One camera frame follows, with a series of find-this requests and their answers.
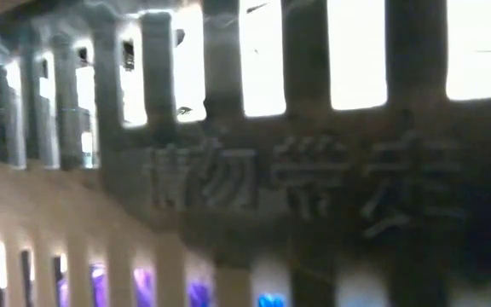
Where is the blue spiral hair tie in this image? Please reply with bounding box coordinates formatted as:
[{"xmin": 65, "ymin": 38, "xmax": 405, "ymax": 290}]
[{"xmin": 257, "ymin": 293, "xmax": 287, "ymax": 307}]

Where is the purple spiral hair tie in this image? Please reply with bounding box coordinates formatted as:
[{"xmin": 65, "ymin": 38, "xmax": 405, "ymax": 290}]
[{"xmin": 57, "ymin": 262, "xmax": 212, "ymax": 307}]

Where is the black mesh plastic tray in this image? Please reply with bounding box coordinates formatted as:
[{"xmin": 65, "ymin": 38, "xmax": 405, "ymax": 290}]
[{"xmin": 0, "ymin": 0, "xmax": 491, "ymax": 307}]

